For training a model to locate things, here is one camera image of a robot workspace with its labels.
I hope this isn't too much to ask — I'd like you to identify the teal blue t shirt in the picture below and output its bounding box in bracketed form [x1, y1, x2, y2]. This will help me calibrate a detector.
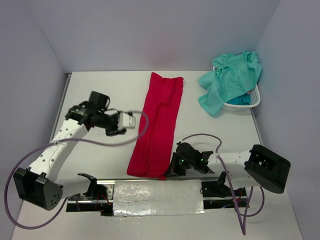
[227, 94, 251, 106]

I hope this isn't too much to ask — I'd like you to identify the mint green t shirt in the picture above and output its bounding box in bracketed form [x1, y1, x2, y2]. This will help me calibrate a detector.
[198, 51, 262, 116]

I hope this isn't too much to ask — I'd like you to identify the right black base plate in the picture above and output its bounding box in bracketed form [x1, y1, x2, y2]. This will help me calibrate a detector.
[200, 181, 247, 210]

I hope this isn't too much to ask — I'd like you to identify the silver tape patch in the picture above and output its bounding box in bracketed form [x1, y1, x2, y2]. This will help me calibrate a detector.
[113, 180, 205, 217]

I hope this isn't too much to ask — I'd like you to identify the white plastic laundry basket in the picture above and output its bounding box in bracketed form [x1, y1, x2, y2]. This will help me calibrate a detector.
[206, 64, 262, 115]

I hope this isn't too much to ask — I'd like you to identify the red t shirt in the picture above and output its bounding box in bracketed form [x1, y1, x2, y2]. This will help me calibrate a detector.
[126, 72, 184, 180]

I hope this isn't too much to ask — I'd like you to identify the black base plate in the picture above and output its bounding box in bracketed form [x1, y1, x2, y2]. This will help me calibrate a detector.
[66, 182, 115, 217]
[200, 181, 247, 210]

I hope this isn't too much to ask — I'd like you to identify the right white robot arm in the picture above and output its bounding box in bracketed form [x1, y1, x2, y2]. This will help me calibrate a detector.
[164, 142, 291, 196]

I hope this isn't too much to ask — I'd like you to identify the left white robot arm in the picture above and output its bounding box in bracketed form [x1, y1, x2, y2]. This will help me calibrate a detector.
[13, 91, 136, 211]

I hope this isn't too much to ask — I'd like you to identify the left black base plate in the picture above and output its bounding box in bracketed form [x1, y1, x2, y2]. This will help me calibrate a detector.
[66, 182, 115, 217]

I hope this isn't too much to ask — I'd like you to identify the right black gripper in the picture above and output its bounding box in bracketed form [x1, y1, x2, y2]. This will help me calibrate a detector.
[164, 151, 195, 177]

